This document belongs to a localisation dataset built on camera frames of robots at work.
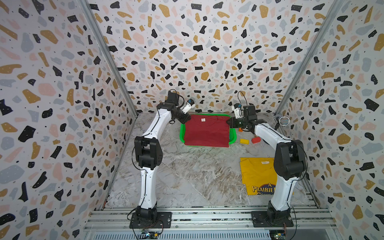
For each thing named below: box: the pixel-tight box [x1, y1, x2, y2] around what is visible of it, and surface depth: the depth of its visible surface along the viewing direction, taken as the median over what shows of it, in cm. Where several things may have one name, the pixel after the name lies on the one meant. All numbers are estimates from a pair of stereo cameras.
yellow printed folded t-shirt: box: [240, 157, 278, 195], surface depth 90 cm
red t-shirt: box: [184, 114, 230, 148], surface depth 98 cm
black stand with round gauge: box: [274, 115, 290, 130], surface depth 85 cm
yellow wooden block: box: [239, 138, 250, 145], surface depth 107 cm
